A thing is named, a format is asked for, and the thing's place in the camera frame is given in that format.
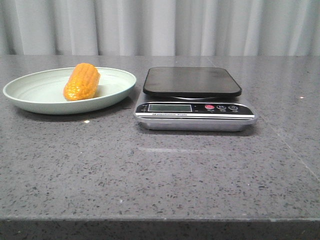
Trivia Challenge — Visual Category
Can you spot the digital kitchen scale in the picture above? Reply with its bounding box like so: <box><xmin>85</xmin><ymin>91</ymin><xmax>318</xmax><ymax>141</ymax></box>
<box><xmin>134</xmin><ymin>67</ymin><xmax>258</xmax><ymax>132</ymax></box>

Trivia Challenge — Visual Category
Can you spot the pale green plate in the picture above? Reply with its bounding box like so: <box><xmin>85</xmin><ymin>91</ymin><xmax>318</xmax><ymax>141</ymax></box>
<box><xmin>3</xmin><ymin>67</ymin><xmax>137</xmax><ymax>115</ymax></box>

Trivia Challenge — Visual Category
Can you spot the white curtain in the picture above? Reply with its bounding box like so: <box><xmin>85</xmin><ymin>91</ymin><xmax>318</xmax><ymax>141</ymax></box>
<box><xmin>0</xmin><ymin>0</ymin><xmax>320</xmax><ymax>56</ymax></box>

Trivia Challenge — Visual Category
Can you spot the orange corn cob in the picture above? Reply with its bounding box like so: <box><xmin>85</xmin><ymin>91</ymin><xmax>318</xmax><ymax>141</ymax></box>
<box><xmin>63</xmin><ymin>63</ymin><xmax>101</xmax><ymax>101</ymax></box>

